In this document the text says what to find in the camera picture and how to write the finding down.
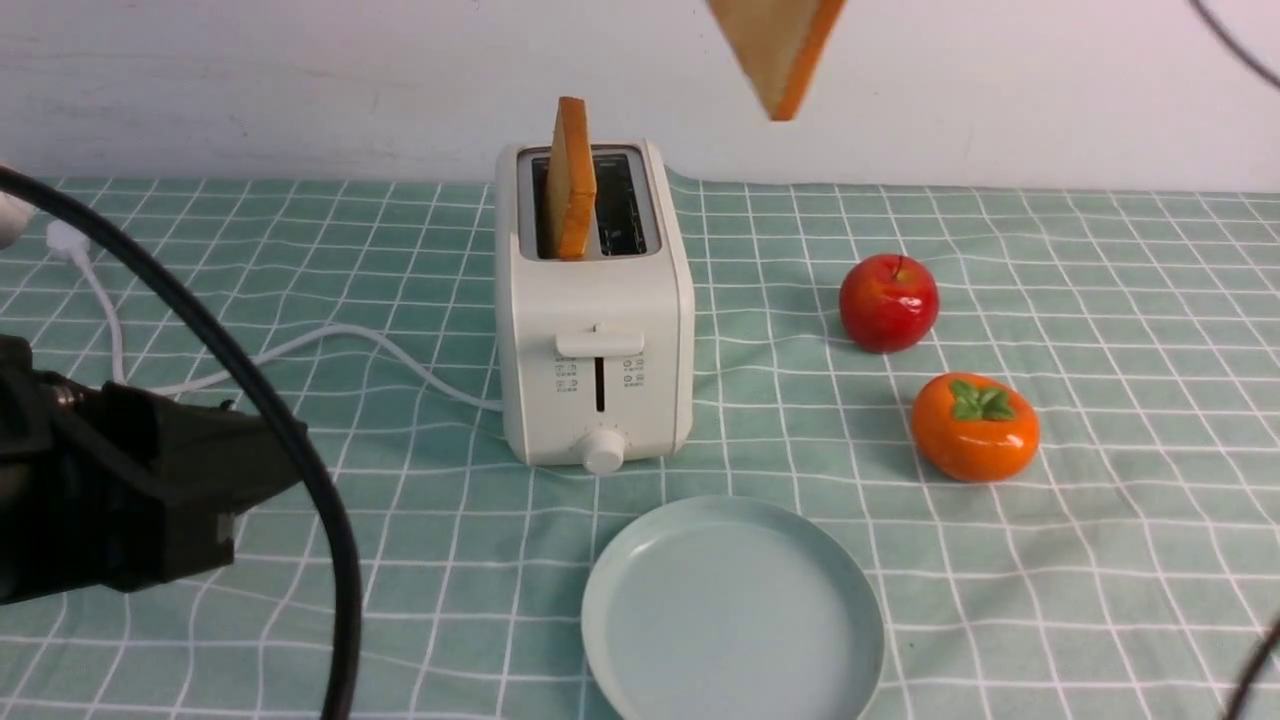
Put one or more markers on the red apple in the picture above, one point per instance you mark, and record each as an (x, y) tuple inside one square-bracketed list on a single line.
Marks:
[(888, 302)]

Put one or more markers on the light green round plate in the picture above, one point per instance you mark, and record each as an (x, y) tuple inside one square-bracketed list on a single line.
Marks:
[(722, 607)]

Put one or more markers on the green checkered tablecloth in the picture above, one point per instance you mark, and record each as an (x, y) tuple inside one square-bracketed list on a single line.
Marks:
[(1126, 574)]

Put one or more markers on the toast slice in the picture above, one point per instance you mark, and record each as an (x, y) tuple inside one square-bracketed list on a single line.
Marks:
[(778, 46), (570, 191)]

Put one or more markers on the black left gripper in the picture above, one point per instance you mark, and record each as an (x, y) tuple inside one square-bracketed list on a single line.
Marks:
[(120, 487)]

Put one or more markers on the orange persimmon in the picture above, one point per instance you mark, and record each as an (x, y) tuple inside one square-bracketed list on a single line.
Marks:
[(973, 428)]

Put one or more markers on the white two-slot toaster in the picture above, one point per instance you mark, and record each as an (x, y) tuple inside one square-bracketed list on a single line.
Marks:
[(595, 354)]

